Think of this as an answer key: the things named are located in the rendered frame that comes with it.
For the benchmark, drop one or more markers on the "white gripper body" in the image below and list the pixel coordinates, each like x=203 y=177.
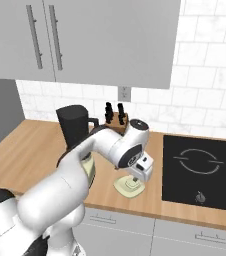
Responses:
x=142 y=174

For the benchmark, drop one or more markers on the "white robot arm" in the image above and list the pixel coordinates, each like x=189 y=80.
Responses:
x=61 y=186

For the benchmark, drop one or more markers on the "black jug cream base blender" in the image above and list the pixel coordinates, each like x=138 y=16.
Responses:
x=73 y=125

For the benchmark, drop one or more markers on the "grey drawer front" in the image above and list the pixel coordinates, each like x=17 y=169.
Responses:
x=125 y=233
x=191 y=245

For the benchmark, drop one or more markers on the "wooden knife block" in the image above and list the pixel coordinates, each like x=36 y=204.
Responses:
x=120 y=122

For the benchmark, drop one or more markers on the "black hob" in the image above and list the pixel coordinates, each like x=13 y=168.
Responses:
x=201 y=173

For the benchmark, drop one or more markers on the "grey hob knob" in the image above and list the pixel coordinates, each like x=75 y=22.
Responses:
x=200 y=198

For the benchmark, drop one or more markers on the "grey wall socket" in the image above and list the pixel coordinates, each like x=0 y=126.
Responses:
x=124 y=93

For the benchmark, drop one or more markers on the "grey wall cupboard door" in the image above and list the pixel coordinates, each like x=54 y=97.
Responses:
x=8 y=40
x=118 y=40

